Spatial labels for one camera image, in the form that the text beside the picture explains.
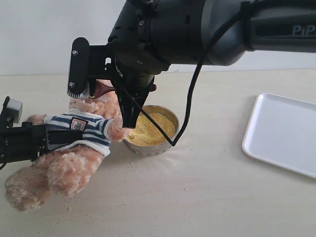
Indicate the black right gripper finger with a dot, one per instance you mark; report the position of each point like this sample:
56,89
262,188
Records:
130,104

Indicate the steel bowl of yellow grain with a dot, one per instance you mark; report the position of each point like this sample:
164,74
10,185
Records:
146,140

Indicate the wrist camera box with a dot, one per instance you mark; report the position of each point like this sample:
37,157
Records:
11,112
78,86

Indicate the dark red wooden spoon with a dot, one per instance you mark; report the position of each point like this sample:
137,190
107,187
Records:
102,89

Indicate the beige teddy bear striped sweater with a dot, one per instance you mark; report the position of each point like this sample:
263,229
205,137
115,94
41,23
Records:
67,170

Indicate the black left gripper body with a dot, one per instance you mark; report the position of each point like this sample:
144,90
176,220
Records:
26,142

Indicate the white rectangular plastic tray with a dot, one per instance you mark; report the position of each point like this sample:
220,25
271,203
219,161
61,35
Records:
281,131

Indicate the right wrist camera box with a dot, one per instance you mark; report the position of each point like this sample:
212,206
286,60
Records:
78,86

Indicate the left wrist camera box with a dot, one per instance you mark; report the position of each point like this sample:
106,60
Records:
11,112

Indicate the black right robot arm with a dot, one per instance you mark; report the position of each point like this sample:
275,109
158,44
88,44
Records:
151,35

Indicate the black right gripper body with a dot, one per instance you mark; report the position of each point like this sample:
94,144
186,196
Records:
126,68

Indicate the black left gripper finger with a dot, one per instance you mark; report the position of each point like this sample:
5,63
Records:
59,138

